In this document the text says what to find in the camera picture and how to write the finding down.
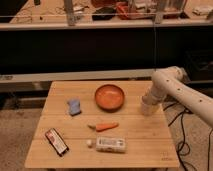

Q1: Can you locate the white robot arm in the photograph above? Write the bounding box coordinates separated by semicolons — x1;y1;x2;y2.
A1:
141;66;213;128

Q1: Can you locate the red container on bench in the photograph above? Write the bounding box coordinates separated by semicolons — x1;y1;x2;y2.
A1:
116;2;139;20

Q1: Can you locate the orange ceramic bowl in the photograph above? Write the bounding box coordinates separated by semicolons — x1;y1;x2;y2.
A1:
94;84;125;111

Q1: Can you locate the orange toy carrot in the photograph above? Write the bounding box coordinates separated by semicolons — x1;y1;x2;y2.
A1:
89;123;119;132

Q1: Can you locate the metal frame post right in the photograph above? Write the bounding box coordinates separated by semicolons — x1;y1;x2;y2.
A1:
154;0;167;24

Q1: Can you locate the black tray on bench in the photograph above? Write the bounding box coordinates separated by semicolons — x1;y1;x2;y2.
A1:
92;7;116;21

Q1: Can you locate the white box on bench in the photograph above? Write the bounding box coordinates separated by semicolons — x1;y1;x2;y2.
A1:
193;5;213;15

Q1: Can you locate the black cable on floor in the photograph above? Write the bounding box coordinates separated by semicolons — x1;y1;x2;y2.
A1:
163;101;200;171

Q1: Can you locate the white ceramic cup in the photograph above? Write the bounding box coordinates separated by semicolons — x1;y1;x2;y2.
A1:
141;102;159;116

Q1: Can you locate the blue sponge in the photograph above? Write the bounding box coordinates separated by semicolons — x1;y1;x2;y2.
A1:
67;99;81;116

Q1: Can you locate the metal frame post left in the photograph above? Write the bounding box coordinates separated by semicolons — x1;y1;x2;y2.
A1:
64;0;75;26

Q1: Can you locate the white tube with label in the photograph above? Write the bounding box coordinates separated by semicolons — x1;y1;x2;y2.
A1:
86;137;126;153

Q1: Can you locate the metal frame post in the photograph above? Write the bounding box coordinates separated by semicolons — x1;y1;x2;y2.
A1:
154;0;167;24
64;0;75;26

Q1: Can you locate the wooden slatted table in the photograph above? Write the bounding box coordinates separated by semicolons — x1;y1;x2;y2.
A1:
25;81;179;169

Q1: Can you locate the black red candy bar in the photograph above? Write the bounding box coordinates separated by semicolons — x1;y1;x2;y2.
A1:
45;128;69;157

